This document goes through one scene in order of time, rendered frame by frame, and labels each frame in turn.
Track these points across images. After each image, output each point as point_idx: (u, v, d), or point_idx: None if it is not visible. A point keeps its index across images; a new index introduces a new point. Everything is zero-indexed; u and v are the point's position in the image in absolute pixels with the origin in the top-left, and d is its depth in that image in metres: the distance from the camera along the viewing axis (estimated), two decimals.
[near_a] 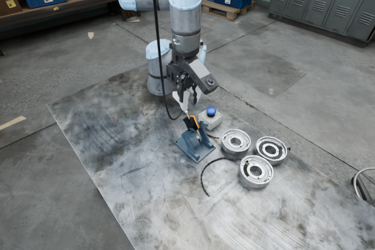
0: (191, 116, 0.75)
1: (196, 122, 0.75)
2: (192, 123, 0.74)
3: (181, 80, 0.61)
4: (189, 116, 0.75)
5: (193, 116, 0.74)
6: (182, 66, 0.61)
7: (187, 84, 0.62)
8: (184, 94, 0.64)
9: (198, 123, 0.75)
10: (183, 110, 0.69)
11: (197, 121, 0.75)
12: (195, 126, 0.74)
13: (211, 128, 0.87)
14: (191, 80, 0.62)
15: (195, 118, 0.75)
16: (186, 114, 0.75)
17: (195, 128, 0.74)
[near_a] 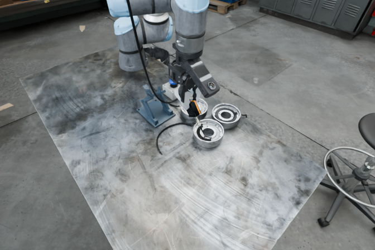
0: (192, 101, 0.69)
1: (197, 107, 0.69)
2: (193, 107, 0.69)
3: (183, 81, 0.61)
4: (190, 101, 0.70)
5: (194, 100, 0.69)
6: (184, 67, 0.61)
7: (188, 85, 0.62)
8: (185, 95, 0.64)
9: (199, 109, 0.70)
10: (184, 109, 0.70)
11: (198, 106, 0.69)
12: (196, 111, 0.69)
13: (173, 97, 0.91)
14: (193, 81, 0.62)
15: (196, 103, 0.69)
16: None
17: (196, 114, 0.69)
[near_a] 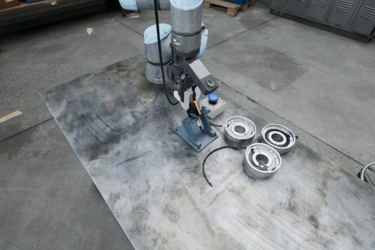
0: (192, 101, 0.69)
1: (197, 107, 0.70)
2: (193, 108, 0.69)
3: (181, 80, 0.61)
4: (190, 101, 0.70)
5: (195, 101, 0.69)
6: (182, 66, 0.61)
7: (187, 84, 0.62)
8: (184, 94, 0.64)
9: (199, 109, 0.70)
10: (184, 109, 0.70)
11: (198, 106, 0.70)
12: (196, 111, 0.69)
13: (213, 115, 0.82)
14: (191, 80, 0.62)
15: (196, 104, 0.69)
16: None
17: (196, 114, 0.69)
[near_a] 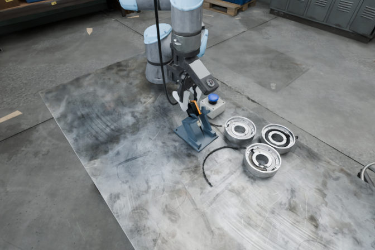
0: (192, 101, 0.69)
1: (197, 107, 0.70)
2: (193, 108, 0.69)
3: (181, 80, 0.61)
4: (190, 101, 0.70)
5: (195, 100, 0.69)
6: (182, 66, 0.61)
7: (187, 84, 0.62)
8: (184, 94, 0.64)
9: (199, 109, 0.70)
10: (183, 110, 0.69)
11: (198, 106, 0.70)
12: (196, 111, 0.69)
13: (213, 115, 0.82)
14: (191, 80, 0.62)
15: (196, 103, 0.69)
16: None
17: (196, 114, 0.69)
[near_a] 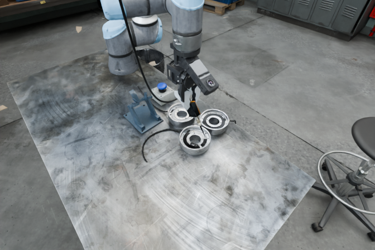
0: (192, 101, 0.69)
1: (197, 108, 0.69)
2: (193, 107, 0.69)
3: (182, 80, 0.61)
4: (190, 101, 0.70)
5: (194, 101, 0.69)
6: (182, 66, 0.61)
7: (188, 84, 0.62)
8: (185, 94, 0.64)
9: (198, 109, 0.70)
10: (185, 109, 0.70)
11: (197, 107, 0.70)
12: (197, 111, 0.69)
13: (162, 102, 0.89)
14: (192, 80, 0.62)
15: (196, 104, 0.69)
16: None
17: (196, 114, 0.69)
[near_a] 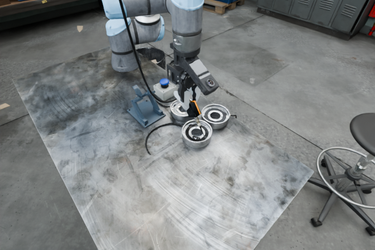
0: (192, 101, 0.69)
1: (197, 107, 0.70)
2: (193, 108, 0.69)
3: (182, 80, 0.61)
4: (190, 101, 0.70)
5: (195, 101, 0.69)
6: (182, 66, 0.61)
7: (187, 84, 0.62)
8: (184, 94, 0.64)
9: (199, 109, 0.70)
10: (184, 109, 0.70)
11: (198, 106, 0.70)
12: (196, 111, 0.69)
13: (164, 98, 0.91)
14: (192, 80, 0.62)
15: (196, 104, 0.69)
16: None
17: (196, 114, 0.69)
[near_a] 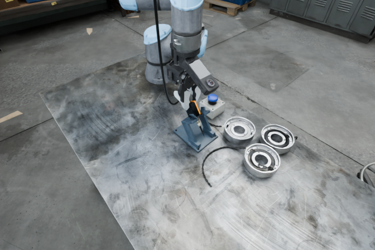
0: (192, 101, 0.69)
1: (197, 107, 0.70)
2: (193, 108, 0.69)
3: (181, 80, 0.61)
4: (190, 101, 0.70)
5: (195, 101, 0.69)
6: (182, 66, 0.61)
7: (187, 84, 0.62)
8: (184, 94, 0.64)
9: (199, 109, 0.70)
10: (184, 109, 0.70)
11: (198, 106, 0.70)
12: (196, 111, 0.69)
13: (212, 116, 0.82)
14: (192, 80, 0.62)
15: (196, 104, 0.69)
16: None
17: (196, 114, 0.69)
